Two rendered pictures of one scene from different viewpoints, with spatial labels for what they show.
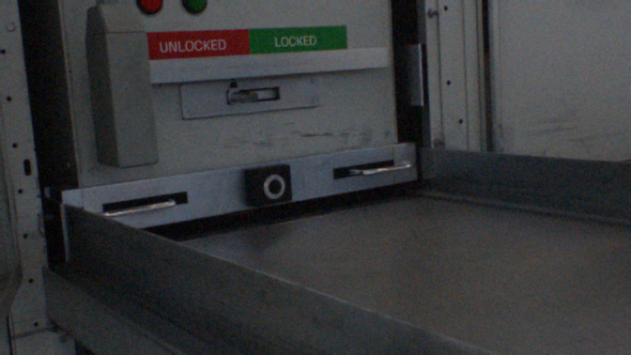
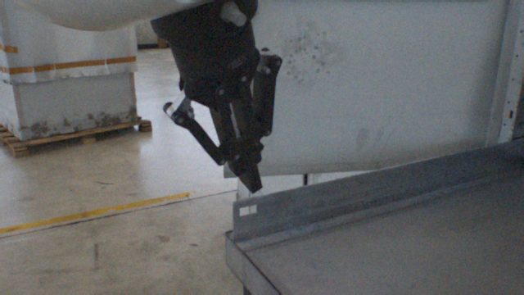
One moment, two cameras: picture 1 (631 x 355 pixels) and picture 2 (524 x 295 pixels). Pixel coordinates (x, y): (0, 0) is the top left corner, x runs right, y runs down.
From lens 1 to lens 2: 83 cm
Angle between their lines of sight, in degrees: 93
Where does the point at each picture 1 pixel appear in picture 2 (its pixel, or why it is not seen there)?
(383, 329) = (295, 191)
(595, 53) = not seen: outside the picture
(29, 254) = not seen: hidden behind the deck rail
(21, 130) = (513, 96)
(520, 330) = (407, 271)
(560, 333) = (400, 281)
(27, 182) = (508, 121)
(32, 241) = not seen: hidden behind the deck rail
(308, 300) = (332, 183)
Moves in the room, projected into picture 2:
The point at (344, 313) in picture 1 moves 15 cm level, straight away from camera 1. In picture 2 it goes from (313, 187) to (408, 192)
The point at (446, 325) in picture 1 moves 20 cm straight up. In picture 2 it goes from (414, 251) to (431, 120)
